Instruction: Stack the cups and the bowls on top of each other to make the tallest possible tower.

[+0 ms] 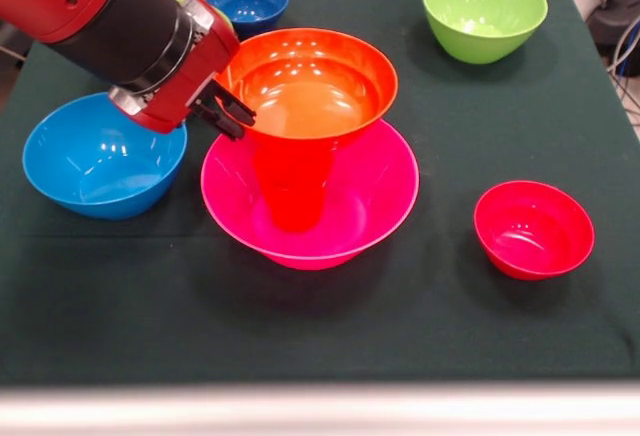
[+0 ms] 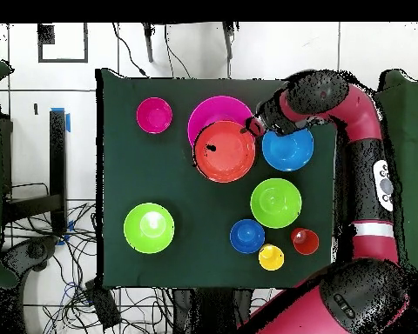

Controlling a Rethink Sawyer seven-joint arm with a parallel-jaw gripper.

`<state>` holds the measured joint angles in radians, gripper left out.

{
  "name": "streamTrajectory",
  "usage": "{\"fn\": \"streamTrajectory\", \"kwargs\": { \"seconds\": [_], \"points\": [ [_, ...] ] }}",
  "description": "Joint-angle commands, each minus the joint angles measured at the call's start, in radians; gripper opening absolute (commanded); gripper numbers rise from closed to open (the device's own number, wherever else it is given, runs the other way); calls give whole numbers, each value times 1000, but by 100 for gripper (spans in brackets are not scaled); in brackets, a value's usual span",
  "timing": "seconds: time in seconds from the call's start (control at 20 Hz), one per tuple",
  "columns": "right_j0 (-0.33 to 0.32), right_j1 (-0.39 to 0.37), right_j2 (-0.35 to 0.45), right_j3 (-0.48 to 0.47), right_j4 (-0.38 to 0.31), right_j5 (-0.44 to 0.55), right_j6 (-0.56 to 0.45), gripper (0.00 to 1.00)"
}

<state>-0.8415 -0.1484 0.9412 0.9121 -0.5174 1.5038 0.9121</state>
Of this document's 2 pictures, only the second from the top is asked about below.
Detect orange bowl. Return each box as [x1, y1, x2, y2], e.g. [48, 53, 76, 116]
[193, 119, 258, 184]

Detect dark blue bowl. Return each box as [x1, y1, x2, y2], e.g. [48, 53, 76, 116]
[229, 218, 266, 255]

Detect orange cup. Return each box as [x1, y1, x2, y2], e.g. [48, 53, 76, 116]
[290, 227, 320, 256]

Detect yellow cup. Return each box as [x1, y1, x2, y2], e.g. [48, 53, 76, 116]
[258, 243, 286, 271]

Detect light blue bowl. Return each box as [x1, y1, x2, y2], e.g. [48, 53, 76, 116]
[261, 126, 315, 172]

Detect large pink bowl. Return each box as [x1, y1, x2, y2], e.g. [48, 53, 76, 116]
[186, 95, 254, 149]

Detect green bowl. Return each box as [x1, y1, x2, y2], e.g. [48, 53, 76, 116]
[123, 202, 176, 255]
[249, 177, 303, 230]

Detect black stand leg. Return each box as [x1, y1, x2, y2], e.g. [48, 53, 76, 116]
[141, 22, 155, 63]
[221, 22, 235, 60]

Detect small crimson bowl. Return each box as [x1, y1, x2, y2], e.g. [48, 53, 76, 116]
[136, 97, 173, 135]

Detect dark green tablecloth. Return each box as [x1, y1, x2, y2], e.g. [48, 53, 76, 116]
[95, 67, 347, 291]

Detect black metal stand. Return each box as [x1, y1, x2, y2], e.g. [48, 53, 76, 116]
[1, 109, 69, 236]

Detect black power strip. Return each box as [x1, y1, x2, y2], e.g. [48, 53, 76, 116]
[84, 279, 122, 330]

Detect black cable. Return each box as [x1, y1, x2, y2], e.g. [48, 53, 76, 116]
[111, 22, 149, 78]

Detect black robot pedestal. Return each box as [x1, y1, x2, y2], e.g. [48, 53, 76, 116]
[172, 287, 254, 334]

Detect grey square frame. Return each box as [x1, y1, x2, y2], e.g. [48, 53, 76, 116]
[37, 22, 89, 64]

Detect tangle of cables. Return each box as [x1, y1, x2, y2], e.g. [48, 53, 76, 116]
[3, 182, 172, 334]

